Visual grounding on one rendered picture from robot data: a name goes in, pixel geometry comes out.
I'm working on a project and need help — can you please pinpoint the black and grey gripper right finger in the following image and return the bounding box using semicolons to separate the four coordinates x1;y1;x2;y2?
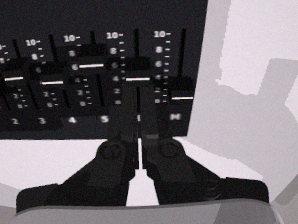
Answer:
139;80;269;205

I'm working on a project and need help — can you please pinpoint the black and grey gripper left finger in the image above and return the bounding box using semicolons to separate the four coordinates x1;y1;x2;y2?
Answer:
16;81;139;214

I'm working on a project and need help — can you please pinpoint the black lighting desk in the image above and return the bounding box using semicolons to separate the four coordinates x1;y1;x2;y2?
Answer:
0;0;208;140

